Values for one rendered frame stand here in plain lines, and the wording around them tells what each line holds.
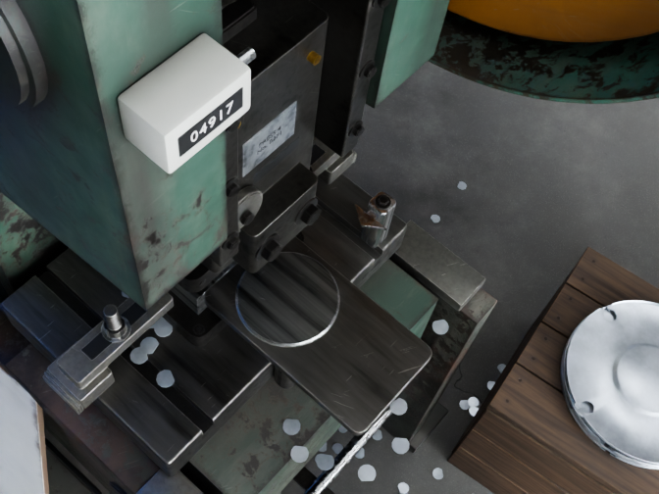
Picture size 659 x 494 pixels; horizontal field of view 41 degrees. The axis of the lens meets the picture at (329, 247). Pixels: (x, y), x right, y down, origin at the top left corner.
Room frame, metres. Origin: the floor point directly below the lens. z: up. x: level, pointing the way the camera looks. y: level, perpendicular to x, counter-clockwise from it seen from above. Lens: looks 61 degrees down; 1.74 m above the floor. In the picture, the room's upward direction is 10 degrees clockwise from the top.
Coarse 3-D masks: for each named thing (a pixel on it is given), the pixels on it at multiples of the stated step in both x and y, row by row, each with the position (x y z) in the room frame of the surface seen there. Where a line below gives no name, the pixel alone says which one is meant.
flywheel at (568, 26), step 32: (480, 0) 0.75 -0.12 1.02; (512, 0) 0.73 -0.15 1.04; (544, 0) 0.71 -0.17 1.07; (576, 0) 0.69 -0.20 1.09; (608, 0) 0.68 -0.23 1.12; (640, 0) 0.66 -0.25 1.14; (512, 32) 0.72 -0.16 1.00; (544, 32) 0.70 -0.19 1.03; (576, 32) 0.68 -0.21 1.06; (608, 32) 0.67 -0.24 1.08; (640, 32) 0.65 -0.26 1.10
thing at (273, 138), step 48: (240, 0) 0.52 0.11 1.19; (288, 0) 0.55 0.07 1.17; (240, 48) 0.48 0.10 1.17; (288, 48) 0.49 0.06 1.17; (288, 96) 0.49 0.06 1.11; (240, 144) 0.44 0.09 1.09; (288, 144) 0.50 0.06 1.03; (240, 192) 0.44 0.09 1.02; (288, 192) 0.48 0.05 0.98; (240, 240) 0.42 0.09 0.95; (288, 240) 0.46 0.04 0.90
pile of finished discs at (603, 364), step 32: (608, 320) 0.72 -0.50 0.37; (640, 320) 0.72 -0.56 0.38; (576, 352) 0.64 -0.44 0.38; (608, 352) 0.65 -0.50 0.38; (640, 352) 0.66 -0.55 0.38; (576, 384) 0.58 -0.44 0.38; (608, 384) 0.59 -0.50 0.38; (640, 384) 0.60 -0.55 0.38; (576, 416) 0.53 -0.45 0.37; (608, 416) 0.54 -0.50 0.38; (640, 416) 0.55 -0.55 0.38; (608, 448) 0.49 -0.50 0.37; (640, 448) 0.49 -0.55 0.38
